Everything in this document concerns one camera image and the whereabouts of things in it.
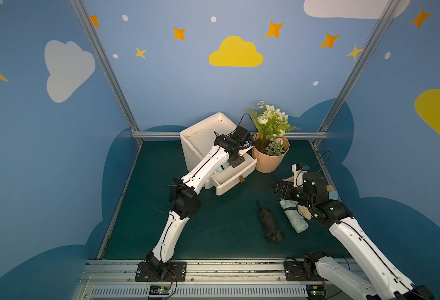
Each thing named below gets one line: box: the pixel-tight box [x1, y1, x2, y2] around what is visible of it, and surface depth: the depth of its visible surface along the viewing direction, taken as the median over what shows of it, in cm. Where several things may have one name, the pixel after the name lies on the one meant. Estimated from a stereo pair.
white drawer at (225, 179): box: [210, 153, 259, 196], surface depth 92 cm
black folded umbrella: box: [258, 208, 285, 245], surface depth 83 cm
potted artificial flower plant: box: [247, 101, 302, 174], surface depth 95 cm
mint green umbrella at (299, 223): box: [279, 198, 310, 234], surface depth 85 cm
